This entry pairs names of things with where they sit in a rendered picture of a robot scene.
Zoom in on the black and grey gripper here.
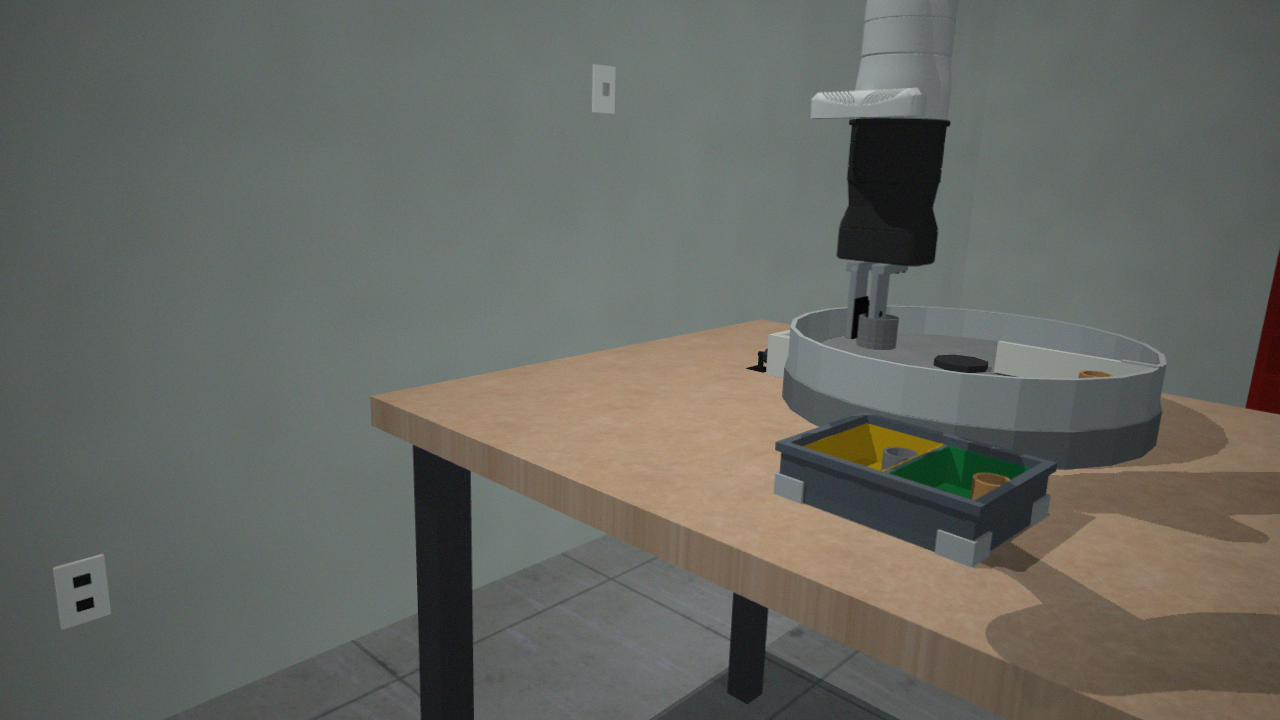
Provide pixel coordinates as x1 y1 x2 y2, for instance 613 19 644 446
812 53 951 340

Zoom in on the dark grey divided bin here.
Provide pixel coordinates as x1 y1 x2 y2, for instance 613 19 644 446
774 413 1057 568

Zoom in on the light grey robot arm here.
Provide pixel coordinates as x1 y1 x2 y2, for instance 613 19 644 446
861 0 959 58

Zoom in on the grey round turntable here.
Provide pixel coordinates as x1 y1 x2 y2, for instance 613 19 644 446
746 306 1167 470

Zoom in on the grey metal sleeve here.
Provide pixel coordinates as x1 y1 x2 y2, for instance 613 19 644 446
881 447 919 471
856 313 899 350

